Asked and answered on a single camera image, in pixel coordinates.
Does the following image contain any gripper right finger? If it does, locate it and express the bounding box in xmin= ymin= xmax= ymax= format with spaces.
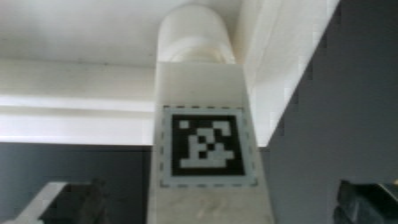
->
xmin=332 ymin=180 xmax=398 ymax=224

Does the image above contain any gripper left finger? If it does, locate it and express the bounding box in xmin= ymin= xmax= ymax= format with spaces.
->
xmin=5 ymin=180 xmax=110 ymax=224

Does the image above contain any white table leg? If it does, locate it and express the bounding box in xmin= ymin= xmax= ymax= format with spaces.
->
xmin=147 ymin=4 xmax=275 ymax=224

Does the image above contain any white square table top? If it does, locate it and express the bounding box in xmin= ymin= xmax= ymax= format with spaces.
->
xmin=0 ymin=0 xmax=341 ymax=143

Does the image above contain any white U-shaped obstacle fence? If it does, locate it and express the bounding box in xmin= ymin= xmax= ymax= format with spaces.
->
xmin=0 ymin=59 xmax=154 ymax=145

